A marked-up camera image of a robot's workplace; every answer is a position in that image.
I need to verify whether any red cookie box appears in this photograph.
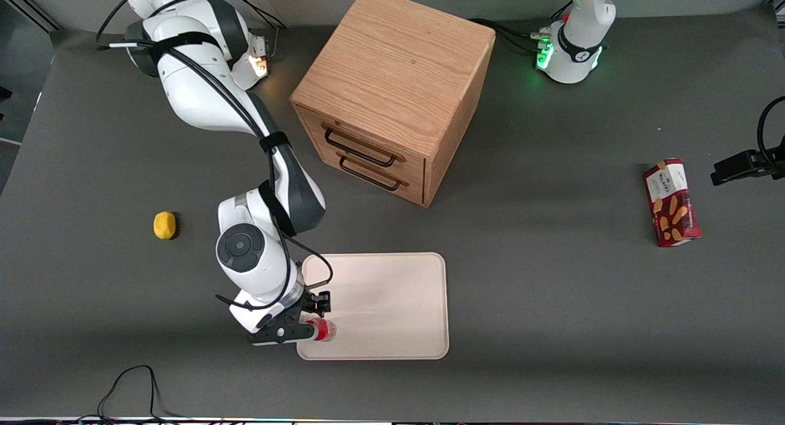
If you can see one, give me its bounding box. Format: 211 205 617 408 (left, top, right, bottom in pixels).
643 158 702 248

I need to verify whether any thin black looped cable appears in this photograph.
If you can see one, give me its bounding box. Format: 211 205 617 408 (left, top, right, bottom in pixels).
74 365 185 423

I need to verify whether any beige plastic tray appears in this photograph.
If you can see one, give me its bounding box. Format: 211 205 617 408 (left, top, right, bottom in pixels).
296 252 450 361

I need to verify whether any black right arm base cable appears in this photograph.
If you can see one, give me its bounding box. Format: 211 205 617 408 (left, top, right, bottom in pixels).
231 0 290 61

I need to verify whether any black left arm base cable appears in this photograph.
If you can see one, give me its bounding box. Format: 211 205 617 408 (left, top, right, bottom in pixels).
469 17 548 53

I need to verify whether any black left wrist cable loop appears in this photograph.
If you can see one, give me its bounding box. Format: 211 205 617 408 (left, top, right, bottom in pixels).
757 96 785 163

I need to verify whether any black metal drawer handle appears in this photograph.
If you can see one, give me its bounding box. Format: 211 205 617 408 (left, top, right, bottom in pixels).
337 152 410 191
321 123 407 168

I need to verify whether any red soda can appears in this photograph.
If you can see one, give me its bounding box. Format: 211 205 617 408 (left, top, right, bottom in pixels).
307 318 337 343

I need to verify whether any black cable along right arm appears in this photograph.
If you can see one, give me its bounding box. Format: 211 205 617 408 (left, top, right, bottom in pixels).
96 0 335 309

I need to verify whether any wooden drawer cabinet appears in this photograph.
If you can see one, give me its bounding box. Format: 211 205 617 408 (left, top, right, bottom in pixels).
289 0 496 208

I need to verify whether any black arm base cable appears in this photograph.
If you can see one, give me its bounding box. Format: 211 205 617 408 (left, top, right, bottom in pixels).
469 17 548 53
231 0 290 61

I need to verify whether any yellow lemon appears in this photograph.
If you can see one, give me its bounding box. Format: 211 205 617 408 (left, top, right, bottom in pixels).
153 211 177 240

